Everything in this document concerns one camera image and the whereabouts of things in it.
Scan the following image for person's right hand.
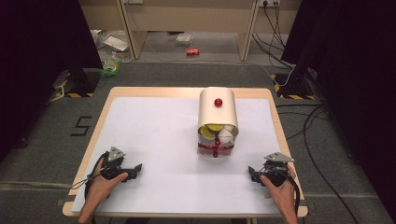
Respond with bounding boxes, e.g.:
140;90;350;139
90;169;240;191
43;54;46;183
260;164;297;215

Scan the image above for green plastic bag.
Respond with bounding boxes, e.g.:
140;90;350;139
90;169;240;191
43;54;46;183
99;51;123;78

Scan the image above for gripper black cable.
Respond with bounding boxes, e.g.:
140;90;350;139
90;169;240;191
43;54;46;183
69;152;108;200
288;174;303;217

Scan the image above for white paper sheet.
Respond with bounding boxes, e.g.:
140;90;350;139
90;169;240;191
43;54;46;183
71;96;283;216

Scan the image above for white paper packet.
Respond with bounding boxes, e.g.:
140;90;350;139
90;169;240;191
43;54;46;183
102;34;130;52

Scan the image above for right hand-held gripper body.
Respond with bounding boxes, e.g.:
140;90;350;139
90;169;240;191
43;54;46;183
261;151;295;188

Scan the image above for black curtain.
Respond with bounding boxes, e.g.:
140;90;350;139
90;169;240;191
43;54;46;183
280;0;396;220
0;0;104;162

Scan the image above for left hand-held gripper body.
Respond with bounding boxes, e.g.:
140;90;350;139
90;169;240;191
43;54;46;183
101;146;133;182

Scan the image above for black stand base striped tape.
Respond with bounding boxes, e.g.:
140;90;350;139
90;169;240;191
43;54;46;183
270;72;318;101
50;68;101;99

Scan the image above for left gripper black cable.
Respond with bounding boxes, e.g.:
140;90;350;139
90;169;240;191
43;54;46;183
69;152;108;200

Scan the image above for black power cables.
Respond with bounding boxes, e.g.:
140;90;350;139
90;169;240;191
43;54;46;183
251;3;296;70

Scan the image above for clear drawer with red knob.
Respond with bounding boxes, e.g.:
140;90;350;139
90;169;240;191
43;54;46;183
197;123;240;147
197;143;235;159

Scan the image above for person's left hand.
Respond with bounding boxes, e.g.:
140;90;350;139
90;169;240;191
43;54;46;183
84;158;129;208

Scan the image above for lime slice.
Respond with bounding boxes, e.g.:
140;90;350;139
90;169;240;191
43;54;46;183
199;125;217;141
206;123;225;133

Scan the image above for beige wooden desk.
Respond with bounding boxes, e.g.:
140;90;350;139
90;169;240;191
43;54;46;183
78;0;303;63

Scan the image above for black floor cables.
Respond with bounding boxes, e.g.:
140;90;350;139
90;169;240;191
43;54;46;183
275;103;361;224

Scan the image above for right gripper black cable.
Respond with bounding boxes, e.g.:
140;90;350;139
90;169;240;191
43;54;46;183
288;174;303;217

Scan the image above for clear plastic container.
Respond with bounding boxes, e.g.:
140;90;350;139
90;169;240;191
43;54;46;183
175;33;192;47

